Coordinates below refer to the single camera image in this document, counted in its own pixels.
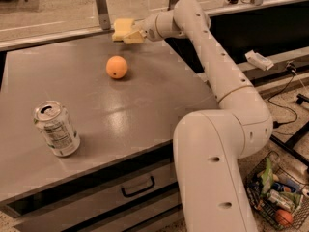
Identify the blue can in basket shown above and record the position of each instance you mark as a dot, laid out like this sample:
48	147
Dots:
282	188

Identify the green snack bag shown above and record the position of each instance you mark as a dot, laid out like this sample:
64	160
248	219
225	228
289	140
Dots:
267	178

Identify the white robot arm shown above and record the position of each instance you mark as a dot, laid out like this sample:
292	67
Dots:
208	143

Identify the wire basket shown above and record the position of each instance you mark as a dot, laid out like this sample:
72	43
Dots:
264	208

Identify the metal ledge rail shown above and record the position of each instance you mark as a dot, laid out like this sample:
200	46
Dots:
299	58

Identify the grey drawer cabinet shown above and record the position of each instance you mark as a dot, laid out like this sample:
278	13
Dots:
126	128

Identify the silver soda can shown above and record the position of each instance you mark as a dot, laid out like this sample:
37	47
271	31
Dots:
53	121

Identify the black stand base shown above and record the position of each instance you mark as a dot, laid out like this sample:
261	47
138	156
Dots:
288	146

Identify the white packet on ledge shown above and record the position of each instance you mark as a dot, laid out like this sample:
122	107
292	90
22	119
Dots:
259	60

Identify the black drawer handle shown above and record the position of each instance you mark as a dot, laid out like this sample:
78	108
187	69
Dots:
138	188

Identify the metal railing post left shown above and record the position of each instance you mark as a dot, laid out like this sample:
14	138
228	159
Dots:
103	15

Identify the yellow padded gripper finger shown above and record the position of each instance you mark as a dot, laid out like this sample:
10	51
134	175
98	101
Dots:
134	37

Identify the orange fruit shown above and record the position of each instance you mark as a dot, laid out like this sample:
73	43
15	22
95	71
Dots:
116	67

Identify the small orange in basket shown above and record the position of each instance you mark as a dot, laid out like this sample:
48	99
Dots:
284	218

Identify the yellow sponge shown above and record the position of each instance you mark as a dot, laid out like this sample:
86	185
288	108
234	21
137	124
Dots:
122	26

